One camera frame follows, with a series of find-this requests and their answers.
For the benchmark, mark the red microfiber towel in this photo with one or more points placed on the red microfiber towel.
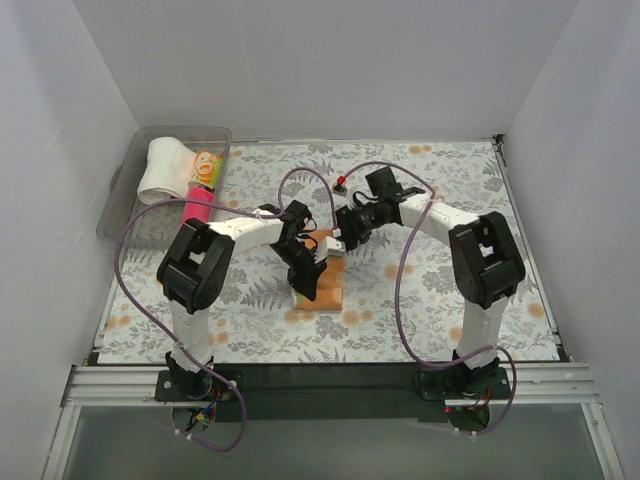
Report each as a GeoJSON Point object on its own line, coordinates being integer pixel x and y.
{"type": "Point", "coordinates": [199, 205]}

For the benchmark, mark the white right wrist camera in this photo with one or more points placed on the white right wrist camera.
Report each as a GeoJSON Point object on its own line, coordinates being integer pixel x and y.
{"type": "Point", "coordinates": [349, 193]}

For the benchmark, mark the orange blue patterned towel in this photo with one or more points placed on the orange blue patterned towel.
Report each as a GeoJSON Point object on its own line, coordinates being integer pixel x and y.
{"type": "Point", "coordinates": [330, 289]}

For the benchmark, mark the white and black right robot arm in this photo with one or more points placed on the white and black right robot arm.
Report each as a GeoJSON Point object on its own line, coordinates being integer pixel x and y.
{"type": "Point", "coordinates": [487, 268]}

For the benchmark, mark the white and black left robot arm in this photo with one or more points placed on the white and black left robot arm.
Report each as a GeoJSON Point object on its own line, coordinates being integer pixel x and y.
{"type": "Point", "coordinates": [195, 267]}

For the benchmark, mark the white rolled towel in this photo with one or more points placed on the white rolled towel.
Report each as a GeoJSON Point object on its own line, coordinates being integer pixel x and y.
{"type": "Point", "coordinates": [168, 171]}

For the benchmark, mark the orange patterned rolled towel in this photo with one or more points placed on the orange patterned rolled towel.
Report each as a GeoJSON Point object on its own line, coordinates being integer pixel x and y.
{"type": "Point", "coordinates": [206, 170]}

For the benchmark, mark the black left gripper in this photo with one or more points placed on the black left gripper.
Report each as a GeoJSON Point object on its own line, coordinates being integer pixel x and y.
{"type": "Point", "coordinates": [304, 265]}

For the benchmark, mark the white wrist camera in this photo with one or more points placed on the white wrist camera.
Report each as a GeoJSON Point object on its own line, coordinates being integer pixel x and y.
{"type": "Point", "coordinates": [330, 247]}
{"type": "Point", "coordinates": [349, 193]}

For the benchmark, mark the clear grey plastic tray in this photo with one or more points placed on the clear grey plastic tray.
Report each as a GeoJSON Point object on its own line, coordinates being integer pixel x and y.
{"type": "Point", "coordinates": [156, 230]}

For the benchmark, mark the aluminium frame rail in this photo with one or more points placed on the aluminium frame rail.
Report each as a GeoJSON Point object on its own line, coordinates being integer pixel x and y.
{"type": "Point", "coordinates": [536, 383]}

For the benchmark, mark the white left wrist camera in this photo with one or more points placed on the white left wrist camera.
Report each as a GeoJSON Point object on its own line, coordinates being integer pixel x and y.
{"type": "Point", "coordinates": [330, 247]}

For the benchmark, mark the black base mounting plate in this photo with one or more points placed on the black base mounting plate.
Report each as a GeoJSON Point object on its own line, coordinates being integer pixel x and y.
{"type": "Point", "coordinates": [351, 391]}

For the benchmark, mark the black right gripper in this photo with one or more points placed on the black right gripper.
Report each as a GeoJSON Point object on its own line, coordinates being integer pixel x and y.
{"type": "Point", "coordinates": [347, 228]}

